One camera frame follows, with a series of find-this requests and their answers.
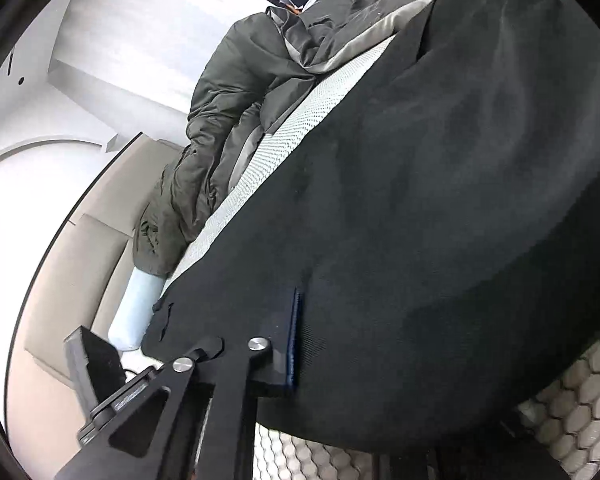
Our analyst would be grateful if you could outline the black pants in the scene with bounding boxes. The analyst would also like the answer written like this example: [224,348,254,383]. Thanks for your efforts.
[142,0,600,451]

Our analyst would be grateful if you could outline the light blue bolster pillow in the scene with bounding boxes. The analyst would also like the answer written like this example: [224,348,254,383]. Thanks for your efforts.
[107,268,166,352]

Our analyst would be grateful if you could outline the beige upholstered headboard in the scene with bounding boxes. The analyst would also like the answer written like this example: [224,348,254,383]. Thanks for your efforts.
[7,130,184,396]

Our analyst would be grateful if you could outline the dark green duvet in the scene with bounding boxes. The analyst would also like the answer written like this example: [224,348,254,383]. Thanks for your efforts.
[133,0,432,278]

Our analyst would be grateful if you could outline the white honeycomb mattress cover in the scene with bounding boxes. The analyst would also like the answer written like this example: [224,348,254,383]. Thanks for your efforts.
[166,39,600,479]

